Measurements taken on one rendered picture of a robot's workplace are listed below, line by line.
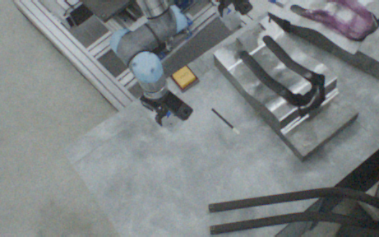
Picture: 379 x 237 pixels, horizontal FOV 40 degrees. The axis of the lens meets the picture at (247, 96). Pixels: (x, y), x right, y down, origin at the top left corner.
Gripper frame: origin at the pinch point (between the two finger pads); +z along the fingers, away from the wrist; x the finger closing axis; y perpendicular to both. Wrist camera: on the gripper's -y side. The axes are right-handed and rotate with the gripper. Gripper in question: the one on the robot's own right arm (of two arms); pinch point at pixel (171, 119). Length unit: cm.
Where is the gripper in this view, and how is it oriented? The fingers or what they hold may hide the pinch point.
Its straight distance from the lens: 172.4
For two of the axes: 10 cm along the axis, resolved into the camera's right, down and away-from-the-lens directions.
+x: -5.5, 7.5, -3.6
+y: -8.3, -4.8, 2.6
